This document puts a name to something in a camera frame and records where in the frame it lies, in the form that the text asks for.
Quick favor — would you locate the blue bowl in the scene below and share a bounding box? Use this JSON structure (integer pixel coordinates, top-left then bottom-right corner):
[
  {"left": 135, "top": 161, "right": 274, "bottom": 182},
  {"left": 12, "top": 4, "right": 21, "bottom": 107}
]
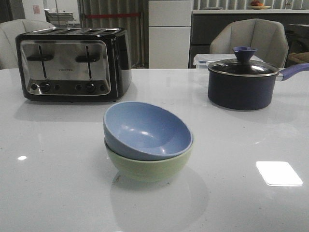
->
[{"left": 103, "top": 101, "right": 193, "bottom": 161}]

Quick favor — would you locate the green bowl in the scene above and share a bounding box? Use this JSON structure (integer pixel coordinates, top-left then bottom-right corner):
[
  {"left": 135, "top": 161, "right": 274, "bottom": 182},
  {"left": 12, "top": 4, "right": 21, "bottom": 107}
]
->
[{"left": 104, "top": 142, "right": 194, "bottom": 182}]

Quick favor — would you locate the clear plastic food container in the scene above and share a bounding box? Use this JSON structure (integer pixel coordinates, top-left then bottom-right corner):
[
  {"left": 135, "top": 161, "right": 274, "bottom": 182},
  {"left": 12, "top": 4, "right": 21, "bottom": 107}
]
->
[{"left": 194, "top": 53, "right": 264, "bottom": 70}]

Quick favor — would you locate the dark blue saucepan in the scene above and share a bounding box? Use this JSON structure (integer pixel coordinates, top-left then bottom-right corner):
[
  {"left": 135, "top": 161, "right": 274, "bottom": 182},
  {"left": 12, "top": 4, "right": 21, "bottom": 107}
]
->
[{"left": 208, "top": 63, "right": 309, "bottom": 110}]

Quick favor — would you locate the white refrigerator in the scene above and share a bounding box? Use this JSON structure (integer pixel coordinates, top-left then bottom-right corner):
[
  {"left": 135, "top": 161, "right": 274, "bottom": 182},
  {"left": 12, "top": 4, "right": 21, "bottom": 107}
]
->
[{"left": 148, "top": 0, "right": 194, "bottom": 69}]

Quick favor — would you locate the glass lid with purple knob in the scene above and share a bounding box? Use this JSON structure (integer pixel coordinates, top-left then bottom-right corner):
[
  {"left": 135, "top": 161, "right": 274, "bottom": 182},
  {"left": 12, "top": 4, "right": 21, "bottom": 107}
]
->
[{"left": 208, "top": 46, "right": 279, "bottom": 77}]

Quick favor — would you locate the red barrier belt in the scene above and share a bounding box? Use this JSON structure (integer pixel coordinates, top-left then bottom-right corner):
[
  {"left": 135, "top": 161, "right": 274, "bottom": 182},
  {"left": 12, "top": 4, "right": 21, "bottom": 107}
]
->
[{"left": 85, "top": 13, "right": 140, "bottom": 19}]

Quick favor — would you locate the grey kitchen counter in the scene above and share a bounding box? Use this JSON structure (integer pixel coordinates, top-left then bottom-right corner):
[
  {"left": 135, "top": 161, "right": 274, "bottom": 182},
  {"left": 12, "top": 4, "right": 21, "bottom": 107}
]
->
[{"left": 188, "top": 9, "right": 309, "bottom": 68}]

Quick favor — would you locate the black and silver toaster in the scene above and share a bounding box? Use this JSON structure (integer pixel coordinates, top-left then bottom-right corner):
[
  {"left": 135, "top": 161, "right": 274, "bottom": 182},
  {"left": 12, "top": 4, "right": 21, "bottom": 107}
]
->
[{"left": 16, "top": 28, "right": 131, "bottom": 102}]

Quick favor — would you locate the beige chair right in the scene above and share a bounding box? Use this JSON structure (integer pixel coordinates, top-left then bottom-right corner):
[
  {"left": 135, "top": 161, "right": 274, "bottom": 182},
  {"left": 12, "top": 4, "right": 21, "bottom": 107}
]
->
[{"left": 210, "top": 18, "right": 289, "bottom": 68}]

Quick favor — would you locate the fruit plate on counter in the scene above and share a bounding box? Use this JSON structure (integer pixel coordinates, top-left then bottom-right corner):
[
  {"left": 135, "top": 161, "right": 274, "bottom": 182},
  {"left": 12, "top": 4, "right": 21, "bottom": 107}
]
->
[{"left": 249, "top": 0, "right": 271, "bottom": 10}]

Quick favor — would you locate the white chair left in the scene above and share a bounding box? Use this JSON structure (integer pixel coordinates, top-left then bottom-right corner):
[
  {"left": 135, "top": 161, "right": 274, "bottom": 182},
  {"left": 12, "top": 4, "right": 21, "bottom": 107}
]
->
[{"left": 0, "top": 19, "right": 55, "bottom": 70}]

